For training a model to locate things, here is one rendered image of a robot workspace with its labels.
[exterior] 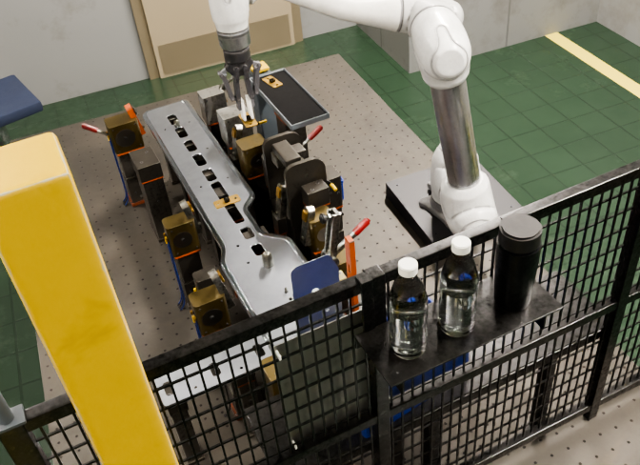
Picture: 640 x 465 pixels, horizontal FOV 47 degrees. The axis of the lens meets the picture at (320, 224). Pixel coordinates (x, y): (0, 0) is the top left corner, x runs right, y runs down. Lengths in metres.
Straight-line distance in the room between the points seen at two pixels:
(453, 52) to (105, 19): 3.51
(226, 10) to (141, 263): 1.03
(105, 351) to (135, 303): 1.57
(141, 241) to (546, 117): 2.69
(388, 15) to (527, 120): 2.55
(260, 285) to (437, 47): 0.79
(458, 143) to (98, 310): 1.45
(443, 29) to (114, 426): 1.32
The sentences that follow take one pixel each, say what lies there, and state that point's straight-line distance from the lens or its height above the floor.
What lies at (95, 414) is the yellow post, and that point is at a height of 1.63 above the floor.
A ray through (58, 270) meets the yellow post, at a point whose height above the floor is 1.88.
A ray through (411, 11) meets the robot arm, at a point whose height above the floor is 1.56.
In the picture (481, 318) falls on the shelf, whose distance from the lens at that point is 1.37.
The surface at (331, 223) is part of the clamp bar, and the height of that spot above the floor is 1.19.
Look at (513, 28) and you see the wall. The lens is 5.34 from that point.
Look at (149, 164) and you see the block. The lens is 2.57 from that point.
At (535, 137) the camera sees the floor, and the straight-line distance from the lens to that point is 4.42.
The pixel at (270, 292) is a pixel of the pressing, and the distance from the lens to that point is 2.04.
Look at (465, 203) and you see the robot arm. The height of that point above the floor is 1.00.
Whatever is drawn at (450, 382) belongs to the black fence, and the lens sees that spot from 1.62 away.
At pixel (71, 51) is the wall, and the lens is 5.22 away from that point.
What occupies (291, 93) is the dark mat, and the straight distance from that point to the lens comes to 2.56.
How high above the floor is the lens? 2.43
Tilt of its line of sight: 40 degrees down
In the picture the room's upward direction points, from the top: 6 degrees counter-clockwise
